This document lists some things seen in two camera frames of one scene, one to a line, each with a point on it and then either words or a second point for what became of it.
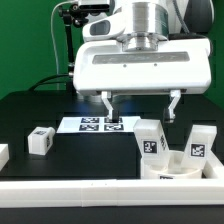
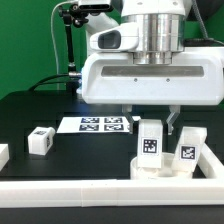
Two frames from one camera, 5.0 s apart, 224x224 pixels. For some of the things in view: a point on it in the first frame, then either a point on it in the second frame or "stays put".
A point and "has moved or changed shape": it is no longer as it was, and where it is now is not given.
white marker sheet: (96, 125) stays put
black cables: (48, 83) stays put
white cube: (199, 146) has moved or changed shape
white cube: (40, 140) stays put
